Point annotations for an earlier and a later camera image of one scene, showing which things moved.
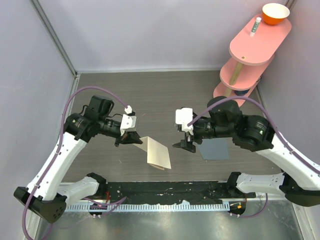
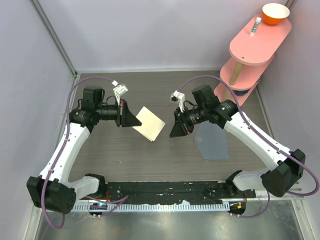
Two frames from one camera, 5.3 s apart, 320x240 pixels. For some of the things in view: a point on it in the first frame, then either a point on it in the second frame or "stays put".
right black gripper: [189, 139] -> [182, 122]
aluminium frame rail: [53, 35] stays put
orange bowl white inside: [274, 13] stays put
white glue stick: [255, 27] stays put
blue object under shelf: [241, 93] stays put
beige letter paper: [158, 156] -> [151, 126]
